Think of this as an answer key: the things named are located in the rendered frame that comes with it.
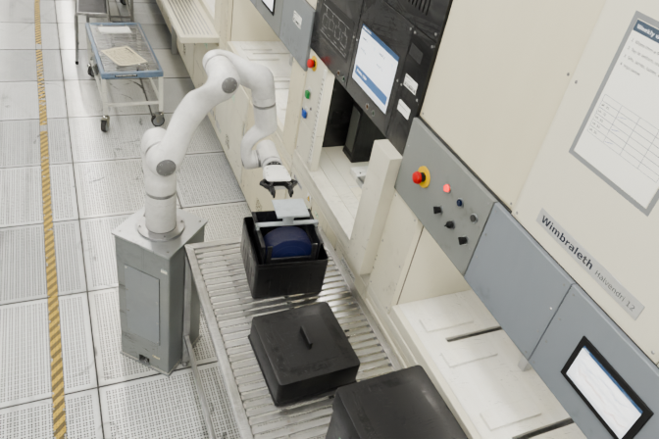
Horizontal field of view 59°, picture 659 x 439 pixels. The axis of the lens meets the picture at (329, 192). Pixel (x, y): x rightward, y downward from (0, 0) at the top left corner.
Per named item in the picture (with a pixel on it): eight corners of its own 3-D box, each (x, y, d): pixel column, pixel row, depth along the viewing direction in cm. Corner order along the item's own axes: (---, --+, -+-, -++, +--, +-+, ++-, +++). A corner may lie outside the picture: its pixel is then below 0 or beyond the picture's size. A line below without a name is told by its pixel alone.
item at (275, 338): (246, 335, 204) (250, 310, 196) (323, 317, 216) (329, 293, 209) (275, 407, 183) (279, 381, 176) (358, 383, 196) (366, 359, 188)
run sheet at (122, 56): (98, 50, 427) (98, 48, 426) (127, 45, 441) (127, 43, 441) (119, 68, 411) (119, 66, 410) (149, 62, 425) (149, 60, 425)
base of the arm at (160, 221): (126, 229, 237) (125, 193, 226) (155, 206, 251) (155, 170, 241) (167, 247, 232) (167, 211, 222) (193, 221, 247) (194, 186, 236)
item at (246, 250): (304, 244, 248) (310, 213, 238) (322, 292, 227) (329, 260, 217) (239, 249, 239) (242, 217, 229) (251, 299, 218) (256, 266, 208)
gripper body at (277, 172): (283, 174, 241) (290, 191, 232) (259, 175, 237) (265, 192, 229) (286, 160, 236) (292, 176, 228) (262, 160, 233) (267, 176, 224)
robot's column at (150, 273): (119, 353, 278) (110, 232, 234) (154, 315, 300) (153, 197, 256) (169, 377, 272) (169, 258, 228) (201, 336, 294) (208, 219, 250)
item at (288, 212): (303, 249, 244) (314, 188, 225) (316, 284, 229) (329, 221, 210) (245, 253, 236) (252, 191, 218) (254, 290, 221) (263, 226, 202)
